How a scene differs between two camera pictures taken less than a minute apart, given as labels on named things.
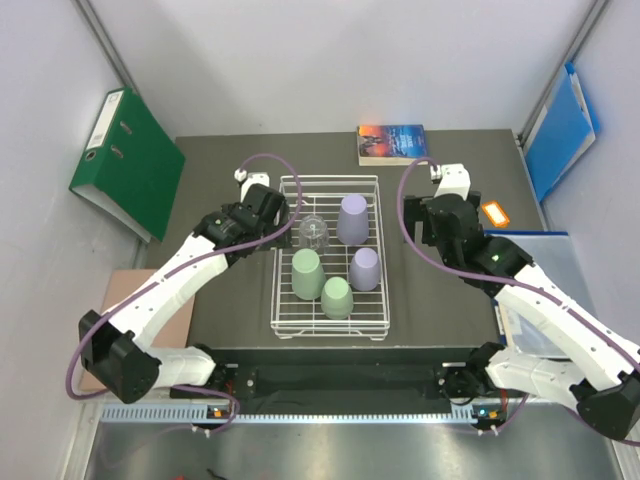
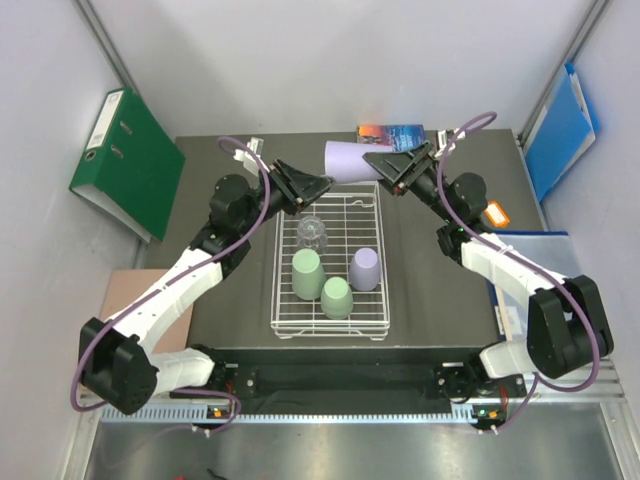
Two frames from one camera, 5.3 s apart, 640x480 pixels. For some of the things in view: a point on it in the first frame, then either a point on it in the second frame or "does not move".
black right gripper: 415,211 to 394,167
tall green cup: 308,275 does not move
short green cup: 337,298 does not move
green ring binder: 131,164 does not move
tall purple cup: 353,226 to 344,161
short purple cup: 365,269 does not move
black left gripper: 282,241 to 311,186
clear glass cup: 314,233 does not move
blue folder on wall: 567,125 does not move
